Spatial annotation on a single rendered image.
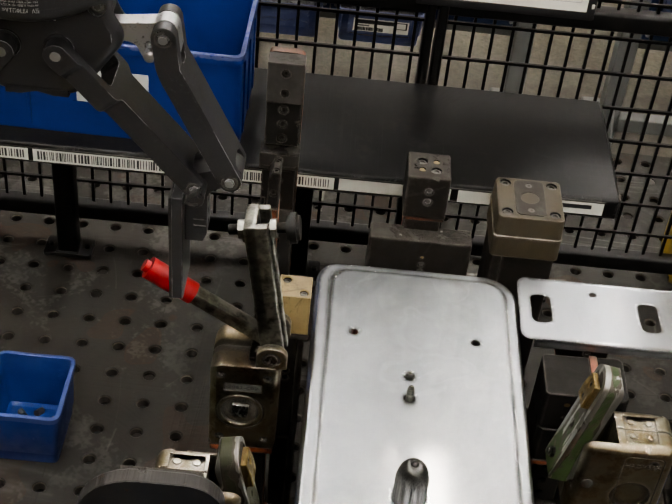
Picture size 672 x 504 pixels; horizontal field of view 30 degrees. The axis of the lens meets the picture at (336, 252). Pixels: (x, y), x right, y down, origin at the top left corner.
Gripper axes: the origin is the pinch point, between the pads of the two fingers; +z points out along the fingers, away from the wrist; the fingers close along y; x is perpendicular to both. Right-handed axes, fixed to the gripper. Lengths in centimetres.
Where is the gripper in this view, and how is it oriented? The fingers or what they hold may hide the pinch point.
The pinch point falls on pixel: (56, 254)
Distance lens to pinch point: 70.6
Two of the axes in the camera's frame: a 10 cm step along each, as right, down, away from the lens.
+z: -0.8, 7.6, 6.4
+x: 0.5, -6.4, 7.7
